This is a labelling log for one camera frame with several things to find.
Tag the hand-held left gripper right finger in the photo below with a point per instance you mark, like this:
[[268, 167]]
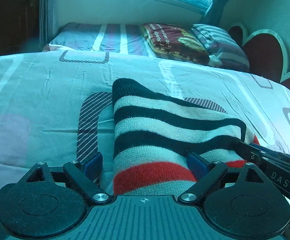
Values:
[[196, 163]]

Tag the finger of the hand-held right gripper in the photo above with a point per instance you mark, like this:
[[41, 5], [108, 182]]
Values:
[[265, 148], [250, 152]]

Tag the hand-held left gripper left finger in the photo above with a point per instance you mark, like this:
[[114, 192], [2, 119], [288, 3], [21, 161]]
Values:
[[93, 166]]

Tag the striped knitted sweater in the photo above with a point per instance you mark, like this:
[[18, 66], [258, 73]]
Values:
[[157, 140]]

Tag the patterned bed sheet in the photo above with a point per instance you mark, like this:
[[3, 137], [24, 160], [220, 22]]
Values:
[[47, 92]]

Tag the red heart-shaped headboard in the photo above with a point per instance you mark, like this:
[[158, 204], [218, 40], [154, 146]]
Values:
[[267, 52]]

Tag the striped pillow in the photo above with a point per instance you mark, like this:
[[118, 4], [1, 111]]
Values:
[[97, 37], [222, 47]]

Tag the red printed folded blanket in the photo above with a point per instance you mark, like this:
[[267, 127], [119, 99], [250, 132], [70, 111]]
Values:
[[175, 42]]

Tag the teal curtain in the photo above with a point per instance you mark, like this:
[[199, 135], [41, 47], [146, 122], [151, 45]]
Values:
[[217, 0], [47, 12]]

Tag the dark wooden wardrobe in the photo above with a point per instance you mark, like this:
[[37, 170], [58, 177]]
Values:
[[15, 17]]

